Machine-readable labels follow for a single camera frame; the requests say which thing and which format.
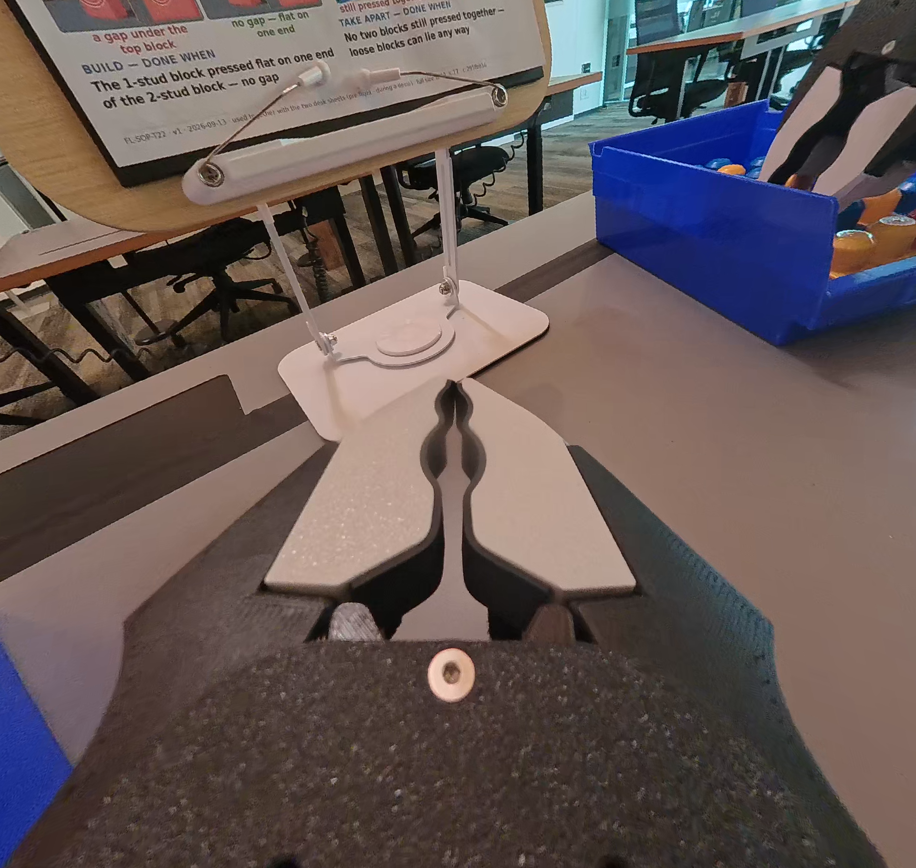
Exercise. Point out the white document stand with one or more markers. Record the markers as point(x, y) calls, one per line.
point(501, 324)

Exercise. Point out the printed instruction sheet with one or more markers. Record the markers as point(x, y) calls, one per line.
point(215, 59)

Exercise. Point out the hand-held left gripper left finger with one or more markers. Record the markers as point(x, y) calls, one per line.
point(358, 517)

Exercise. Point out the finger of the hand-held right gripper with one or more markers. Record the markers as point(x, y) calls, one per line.
point(794, 131)
point(866, 145)

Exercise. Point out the blue plastic bin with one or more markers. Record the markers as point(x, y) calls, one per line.
point(715, 238)
point(21, 761)

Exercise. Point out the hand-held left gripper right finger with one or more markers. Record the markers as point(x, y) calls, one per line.
point(551, 517)

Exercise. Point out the brown wooden desk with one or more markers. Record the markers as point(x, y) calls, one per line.
point(572, 85)
point(715, 31)
point(71, 253)

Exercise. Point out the heap of mega blocks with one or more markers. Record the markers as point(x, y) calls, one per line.
point(851, 249)

